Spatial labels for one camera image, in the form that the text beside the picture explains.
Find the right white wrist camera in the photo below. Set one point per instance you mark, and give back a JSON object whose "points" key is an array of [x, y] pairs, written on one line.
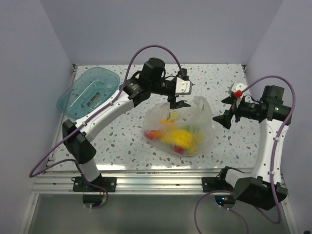
{"points": [[236, 89]]}

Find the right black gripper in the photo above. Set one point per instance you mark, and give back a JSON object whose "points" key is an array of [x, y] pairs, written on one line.
{"points": [[225, 119]]}

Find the clear plastic bag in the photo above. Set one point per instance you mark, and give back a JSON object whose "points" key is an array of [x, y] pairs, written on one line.
{"points": [[197, 119]]}

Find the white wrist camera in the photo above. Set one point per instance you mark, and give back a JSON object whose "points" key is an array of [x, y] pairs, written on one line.
{"points": [[236, 89], [183, 87]]}

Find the yellow fake banana bunch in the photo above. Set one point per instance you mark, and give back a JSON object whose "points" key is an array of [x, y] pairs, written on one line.
{"points": [[179, 137]]}

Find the blue plastic fruit tray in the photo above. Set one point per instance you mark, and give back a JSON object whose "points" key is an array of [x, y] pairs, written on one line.
{"points": [[89, 91]]}

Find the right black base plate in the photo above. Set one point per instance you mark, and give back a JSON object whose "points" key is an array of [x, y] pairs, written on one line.
{"points": [[210, 184]]}

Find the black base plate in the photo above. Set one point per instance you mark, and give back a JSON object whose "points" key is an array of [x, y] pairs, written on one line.
{"points": [[210, 184], [101, 184]]}

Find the aluminium mounting rail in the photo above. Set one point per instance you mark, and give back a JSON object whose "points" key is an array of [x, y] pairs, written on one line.
{"points": [[180, 181]]}

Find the red orange fake mango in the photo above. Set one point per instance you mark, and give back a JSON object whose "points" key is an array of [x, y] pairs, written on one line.
{"points": [[153, 134]]}

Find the red fake apple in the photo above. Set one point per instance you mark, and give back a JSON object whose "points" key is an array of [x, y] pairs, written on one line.
{"points": [[179, 150]]}

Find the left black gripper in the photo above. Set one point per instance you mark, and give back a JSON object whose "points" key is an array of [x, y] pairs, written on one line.
{"points": [[173, 105]]}

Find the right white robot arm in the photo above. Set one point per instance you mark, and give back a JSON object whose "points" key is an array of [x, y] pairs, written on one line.
{"points": [[257, 189]]}

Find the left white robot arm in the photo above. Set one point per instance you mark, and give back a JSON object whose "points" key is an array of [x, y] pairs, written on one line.
{"points": [[78, 135]]}

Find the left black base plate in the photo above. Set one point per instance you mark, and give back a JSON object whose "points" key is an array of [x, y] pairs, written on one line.
{"points": [[101, 184]]}

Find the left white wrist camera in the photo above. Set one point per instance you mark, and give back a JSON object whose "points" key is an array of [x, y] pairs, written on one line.
{"points": [[183, 87]]}

